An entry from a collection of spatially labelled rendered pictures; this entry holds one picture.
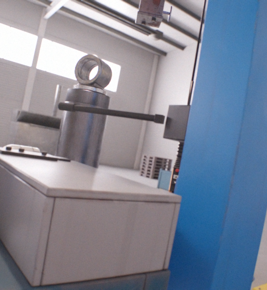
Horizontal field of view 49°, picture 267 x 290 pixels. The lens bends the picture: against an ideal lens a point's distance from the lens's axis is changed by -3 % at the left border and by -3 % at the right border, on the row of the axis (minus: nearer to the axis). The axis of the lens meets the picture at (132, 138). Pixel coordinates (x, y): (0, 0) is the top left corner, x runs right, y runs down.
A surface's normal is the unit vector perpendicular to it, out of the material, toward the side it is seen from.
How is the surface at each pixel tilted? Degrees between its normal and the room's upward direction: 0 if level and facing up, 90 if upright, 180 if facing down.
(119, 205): 90
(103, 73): 99
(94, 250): 90
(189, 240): 90
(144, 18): 180
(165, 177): 90
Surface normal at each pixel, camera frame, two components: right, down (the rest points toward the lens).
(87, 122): 0.29, 0.02
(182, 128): -0.78, -0.16
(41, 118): 0.16, 0.84
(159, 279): 0.60, 0.08
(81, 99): -0.10, -0.05
